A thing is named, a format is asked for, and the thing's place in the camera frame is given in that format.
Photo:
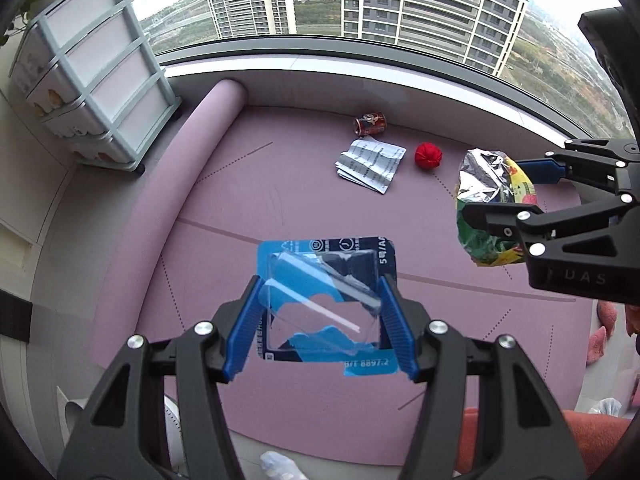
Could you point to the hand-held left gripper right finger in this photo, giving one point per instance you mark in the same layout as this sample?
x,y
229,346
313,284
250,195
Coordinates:
x,y
400,335

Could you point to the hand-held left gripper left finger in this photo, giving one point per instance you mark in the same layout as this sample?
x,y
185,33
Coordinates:
x,y
242,335

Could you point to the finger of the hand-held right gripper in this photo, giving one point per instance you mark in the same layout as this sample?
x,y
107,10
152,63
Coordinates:
x,y
495,217
542,170

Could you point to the green foil snack bag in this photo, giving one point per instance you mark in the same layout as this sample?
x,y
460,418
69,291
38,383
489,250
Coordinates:
x,y
487,175

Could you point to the blue battery blister pack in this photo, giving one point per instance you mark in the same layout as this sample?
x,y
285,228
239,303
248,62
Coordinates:
x,y
300,255

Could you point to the person's right hand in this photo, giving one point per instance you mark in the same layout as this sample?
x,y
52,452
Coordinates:
x,y
634,317

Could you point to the pink slipper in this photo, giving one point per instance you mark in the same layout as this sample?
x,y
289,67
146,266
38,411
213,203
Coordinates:
x,y
611,314
597,346

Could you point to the red crumpled ball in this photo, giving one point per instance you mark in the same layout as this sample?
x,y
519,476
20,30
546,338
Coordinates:
x,y
428,155

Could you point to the clear plastic bag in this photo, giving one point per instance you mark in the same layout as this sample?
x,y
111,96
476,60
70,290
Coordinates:
x,y
606,406

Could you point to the person's left white sock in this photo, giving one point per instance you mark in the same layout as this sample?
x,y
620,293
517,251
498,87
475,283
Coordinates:
x,y
280,465

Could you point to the folded printed paper leaflet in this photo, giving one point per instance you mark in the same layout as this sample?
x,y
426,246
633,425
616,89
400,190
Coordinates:
x,y
370,162

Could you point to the purple yoga mat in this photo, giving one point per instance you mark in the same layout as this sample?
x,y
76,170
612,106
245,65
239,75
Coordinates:
x,y
225,185

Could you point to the brown soda can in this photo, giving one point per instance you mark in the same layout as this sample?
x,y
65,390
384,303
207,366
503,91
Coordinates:
x,y
371,124

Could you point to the wide high-rise building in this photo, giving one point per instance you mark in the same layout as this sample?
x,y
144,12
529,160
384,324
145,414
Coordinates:
x,y
430,5

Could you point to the grey plastic drawer cabinet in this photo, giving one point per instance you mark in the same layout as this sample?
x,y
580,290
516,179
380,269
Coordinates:
x,y
100,60

